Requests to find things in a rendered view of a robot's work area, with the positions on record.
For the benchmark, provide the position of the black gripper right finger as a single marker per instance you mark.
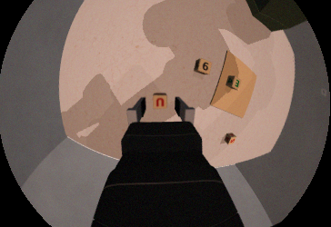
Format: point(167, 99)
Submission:
point(186, 113)

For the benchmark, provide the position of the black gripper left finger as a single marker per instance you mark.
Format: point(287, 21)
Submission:
point(137, 112)

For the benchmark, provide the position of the tan square mat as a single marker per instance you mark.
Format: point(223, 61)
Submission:
point(231, 100)

